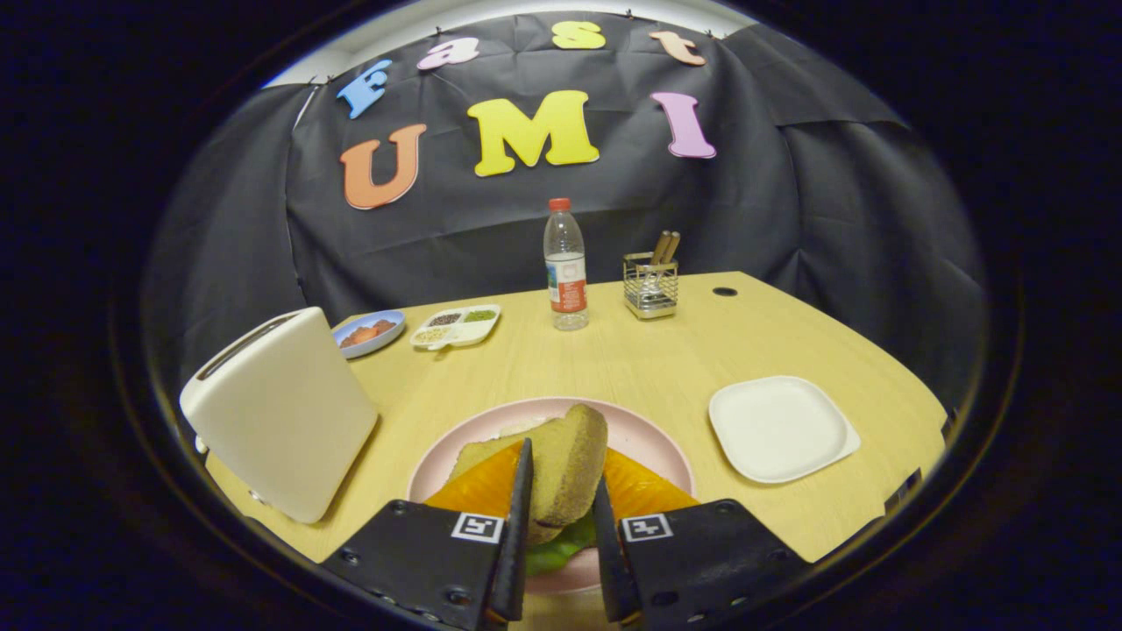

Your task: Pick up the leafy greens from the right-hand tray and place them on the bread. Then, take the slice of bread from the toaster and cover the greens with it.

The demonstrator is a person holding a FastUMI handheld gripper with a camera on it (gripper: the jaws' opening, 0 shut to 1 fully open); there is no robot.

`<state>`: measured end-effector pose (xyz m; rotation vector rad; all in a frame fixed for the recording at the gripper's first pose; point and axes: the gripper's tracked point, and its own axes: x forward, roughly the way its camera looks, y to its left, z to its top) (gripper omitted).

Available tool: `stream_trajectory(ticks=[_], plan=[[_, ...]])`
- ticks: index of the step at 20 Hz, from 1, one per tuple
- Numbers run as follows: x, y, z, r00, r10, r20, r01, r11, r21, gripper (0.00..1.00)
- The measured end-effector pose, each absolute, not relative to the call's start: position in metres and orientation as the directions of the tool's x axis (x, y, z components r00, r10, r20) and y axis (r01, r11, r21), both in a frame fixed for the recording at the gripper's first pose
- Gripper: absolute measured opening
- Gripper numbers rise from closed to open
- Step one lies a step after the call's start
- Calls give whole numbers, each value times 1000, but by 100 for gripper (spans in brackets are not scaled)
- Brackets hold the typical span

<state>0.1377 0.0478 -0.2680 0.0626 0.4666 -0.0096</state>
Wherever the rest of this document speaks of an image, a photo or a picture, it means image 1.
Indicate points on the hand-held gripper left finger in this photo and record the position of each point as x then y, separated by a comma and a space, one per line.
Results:
519, 543

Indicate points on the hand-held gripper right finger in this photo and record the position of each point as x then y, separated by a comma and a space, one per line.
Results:
607, 552

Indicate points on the green lettuce leaf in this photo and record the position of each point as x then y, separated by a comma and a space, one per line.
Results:
552, 552

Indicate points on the pink round plate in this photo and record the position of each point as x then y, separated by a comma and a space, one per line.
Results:
640, 438

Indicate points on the white square plate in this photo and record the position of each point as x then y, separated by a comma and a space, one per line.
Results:
780, 429

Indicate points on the white divided seasoning tray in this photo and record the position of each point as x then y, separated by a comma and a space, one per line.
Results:
465, 331

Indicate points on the blue round plate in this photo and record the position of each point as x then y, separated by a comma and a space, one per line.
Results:
393, 320

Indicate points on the red meat pieces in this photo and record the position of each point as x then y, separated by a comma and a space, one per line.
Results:
366, 333

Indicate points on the white toaster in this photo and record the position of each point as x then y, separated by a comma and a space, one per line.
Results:
280, 421

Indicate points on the clear plastic water bottle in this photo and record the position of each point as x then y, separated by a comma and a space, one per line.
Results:
566, 263

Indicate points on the black backdrop cloth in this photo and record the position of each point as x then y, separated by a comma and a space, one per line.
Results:
491, 219

